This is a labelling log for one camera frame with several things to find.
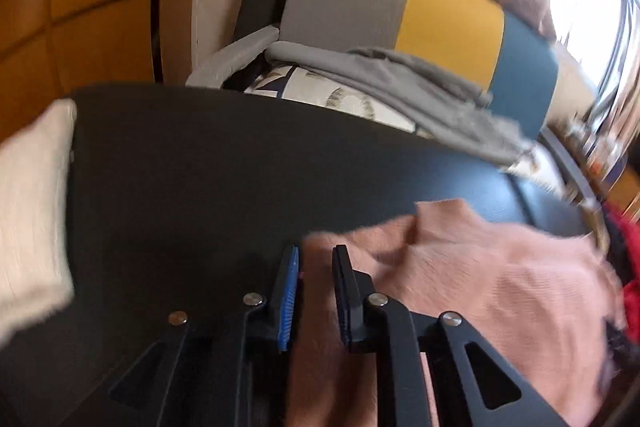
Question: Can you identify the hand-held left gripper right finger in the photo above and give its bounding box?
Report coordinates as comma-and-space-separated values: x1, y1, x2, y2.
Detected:
331, 244, 571, 427

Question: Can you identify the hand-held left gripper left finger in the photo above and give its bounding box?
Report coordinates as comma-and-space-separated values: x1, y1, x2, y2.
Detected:
60, 244, 303, 427

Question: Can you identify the pink knit sweater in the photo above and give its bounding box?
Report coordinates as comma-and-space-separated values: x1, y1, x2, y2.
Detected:
285, 199, 628, 427

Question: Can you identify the black padded bed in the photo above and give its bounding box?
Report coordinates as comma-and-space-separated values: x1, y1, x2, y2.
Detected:
0, 84, 601, 427

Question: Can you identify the white printed cushion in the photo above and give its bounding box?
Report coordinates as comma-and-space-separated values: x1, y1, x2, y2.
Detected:
242, 64, 566, 195

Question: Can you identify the grey garment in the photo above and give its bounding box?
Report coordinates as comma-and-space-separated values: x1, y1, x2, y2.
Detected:
265, 43, 538, 168

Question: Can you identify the white folded cloth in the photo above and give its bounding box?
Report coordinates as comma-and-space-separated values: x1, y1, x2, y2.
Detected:
0, 99, 78, 348

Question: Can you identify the red garment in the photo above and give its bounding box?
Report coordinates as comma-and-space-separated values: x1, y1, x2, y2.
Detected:
607, 207, 640, 323

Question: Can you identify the grey yellow blue chair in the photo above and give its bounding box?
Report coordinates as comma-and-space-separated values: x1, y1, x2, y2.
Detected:
185, 0, 601, 208

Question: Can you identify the wooden cabinet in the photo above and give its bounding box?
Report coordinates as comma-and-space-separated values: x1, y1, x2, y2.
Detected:
0, 0, 206, 142

